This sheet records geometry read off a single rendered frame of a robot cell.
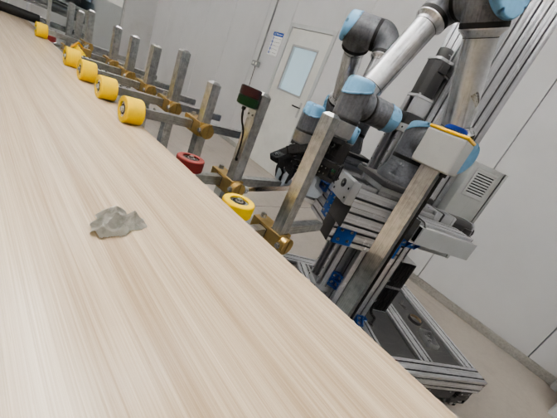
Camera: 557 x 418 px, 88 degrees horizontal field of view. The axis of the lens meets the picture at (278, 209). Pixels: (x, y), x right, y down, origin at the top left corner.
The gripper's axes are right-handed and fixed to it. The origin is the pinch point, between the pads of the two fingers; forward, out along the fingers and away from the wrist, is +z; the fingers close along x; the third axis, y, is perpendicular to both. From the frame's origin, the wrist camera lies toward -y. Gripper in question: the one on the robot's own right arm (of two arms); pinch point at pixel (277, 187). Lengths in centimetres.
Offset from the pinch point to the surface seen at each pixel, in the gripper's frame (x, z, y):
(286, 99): 248, -26, 248
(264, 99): -5.7, -30.7, -28.2
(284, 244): -33.5, 0.2, -29.5
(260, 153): 259, 65, 249
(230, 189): -7.6, -2.3, -30.5
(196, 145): 19.3, -5.9, -28.6
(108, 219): -32, -9, -73
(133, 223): -33, -9, -70
